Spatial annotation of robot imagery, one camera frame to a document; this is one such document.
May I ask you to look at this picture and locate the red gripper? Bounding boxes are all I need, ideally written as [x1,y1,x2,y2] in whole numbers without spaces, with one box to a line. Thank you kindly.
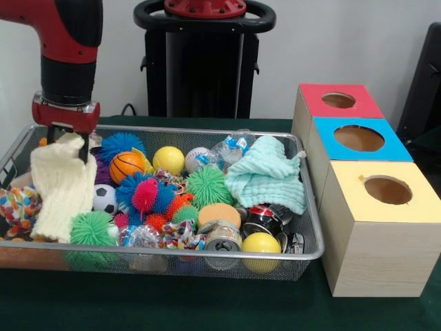
[31,93,101,164]

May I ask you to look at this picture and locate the cream knitted cloth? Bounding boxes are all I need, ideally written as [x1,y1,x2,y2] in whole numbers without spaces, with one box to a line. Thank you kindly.
[30,132,99,243]

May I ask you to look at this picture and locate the clear mesh bin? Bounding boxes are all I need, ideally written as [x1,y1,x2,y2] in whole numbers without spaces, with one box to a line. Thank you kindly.
[0,124,325,281]

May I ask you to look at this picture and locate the wooden box with three holes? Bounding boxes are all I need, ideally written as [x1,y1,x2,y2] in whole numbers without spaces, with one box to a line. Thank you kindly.
[291,83,441,299]

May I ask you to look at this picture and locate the purple spiky ball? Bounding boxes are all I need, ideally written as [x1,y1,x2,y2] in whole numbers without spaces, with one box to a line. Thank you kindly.
[91,146,114,185]

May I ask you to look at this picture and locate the blue spiky ball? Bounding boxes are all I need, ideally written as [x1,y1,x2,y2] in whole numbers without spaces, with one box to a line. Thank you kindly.
[100,132,145,163]

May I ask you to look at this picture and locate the orange toy basketball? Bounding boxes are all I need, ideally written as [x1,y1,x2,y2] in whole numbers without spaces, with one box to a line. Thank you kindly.
[109,152,147,185]

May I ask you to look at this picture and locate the small soccer ball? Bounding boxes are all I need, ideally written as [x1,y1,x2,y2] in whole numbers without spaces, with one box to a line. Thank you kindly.
[92,184,118,214]

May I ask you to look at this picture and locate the green spiky ball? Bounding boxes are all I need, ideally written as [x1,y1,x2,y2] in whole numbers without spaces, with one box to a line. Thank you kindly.
[186,165,235,209]
[69,210,118,248]

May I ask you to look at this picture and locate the yellow ball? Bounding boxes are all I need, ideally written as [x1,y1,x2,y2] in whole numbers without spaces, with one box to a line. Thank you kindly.
[242,232,282,274]
[153,146,185,176]

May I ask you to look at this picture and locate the orange foam disc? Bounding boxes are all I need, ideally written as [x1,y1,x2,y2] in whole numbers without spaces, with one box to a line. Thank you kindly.
[198,203,242,230]

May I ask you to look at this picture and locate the silver soda can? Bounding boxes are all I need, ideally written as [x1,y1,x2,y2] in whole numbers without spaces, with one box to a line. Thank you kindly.
[201,221,243,270]

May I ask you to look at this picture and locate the mint green cloth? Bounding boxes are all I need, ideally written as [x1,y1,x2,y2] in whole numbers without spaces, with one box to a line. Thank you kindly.
[225,134,308,214]

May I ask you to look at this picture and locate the dark green table cloth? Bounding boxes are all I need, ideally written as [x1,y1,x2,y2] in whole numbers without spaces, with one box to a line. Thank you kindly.
[0,116,441,331]

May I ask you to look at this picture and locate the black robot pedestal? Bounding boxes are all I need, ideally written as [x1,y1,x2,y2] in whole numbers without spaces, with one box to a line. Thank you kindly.
[134,0,276,118]

